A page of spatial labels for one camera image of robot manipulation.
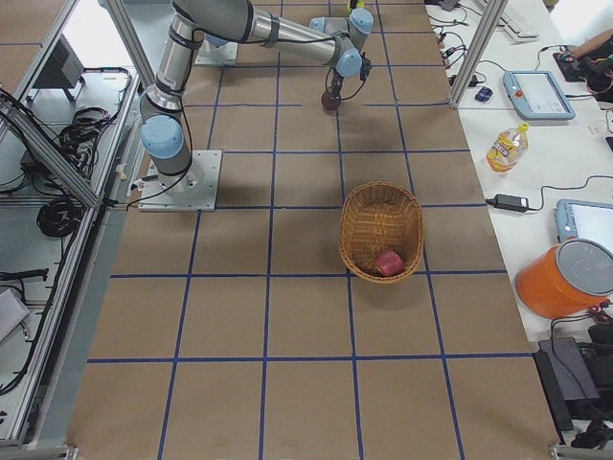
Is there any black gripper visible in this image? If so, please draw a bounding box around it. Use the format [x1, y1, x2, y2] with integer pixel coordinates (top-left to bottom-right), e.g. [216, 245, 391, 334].
[326, 71, 344, 99]

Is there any dark red apple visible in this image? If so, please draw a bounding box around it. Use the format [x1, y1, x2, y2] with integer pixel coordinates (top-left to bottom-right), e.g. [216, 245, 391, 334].
[320, 92, 342, 111]

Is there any green apple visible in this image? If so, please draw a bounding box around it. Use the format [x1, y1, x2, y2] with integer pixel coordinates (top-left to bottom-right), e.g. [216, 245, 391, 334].
[346, 0, 365, 13]

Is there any woven wicker basket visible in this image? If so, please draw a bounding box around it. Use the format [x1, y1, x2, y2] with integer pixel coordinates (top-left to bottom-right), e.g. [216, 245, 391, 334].
[338, 181, 424, 285]

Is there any small dark blue pouch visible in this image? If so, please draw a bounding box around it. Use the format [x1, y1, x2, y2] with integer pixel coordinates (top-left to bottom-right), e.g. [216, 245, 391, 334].
[474, 86, 493, 103]

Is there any yellow juice bottle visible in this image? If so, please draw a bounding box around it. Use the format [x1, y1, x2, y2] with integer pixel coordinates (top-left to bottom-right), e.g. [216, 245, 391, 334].
[486, 123, 530, 173]

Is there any black power adapter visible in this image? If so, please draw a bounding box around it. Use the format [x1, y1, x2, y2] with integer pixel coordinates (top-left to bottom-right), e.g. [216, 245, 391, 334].
[486, 194, 530, 213]

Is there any blue teach pendant tablet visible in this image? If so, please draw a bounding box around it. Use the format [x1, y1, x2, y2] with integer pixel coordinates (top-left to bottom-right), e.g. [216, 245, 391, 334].
[555, 199, 612, 251]

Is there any orange bucket with lid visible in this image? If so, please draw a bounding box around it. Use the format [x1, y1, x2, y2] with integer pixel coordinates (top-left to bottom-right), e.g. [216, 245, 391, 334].
[514, 238, 612, 319]

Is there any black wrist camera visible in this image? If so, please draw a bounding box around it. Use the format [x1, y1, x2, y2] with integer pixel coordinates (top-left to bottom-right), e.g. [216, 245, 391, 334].
[359, 52, 372, 82]

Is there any aluminium frame post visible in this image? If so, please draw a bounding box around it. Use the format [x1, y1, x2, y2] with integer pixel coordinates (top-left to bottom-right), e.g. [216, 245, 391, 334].
[448, 0, 508, 109]

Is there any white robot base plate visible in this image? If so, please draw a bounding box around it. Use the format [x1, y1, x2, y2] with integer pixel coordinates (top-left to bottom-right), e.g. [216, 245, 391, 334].
[136, 149, 222, 212]

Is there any black cable bundle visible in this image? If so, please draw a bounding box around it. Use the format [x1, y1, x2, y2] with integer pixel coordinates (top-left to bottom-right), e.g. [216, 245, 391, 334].
[36, 195, 85, 239]

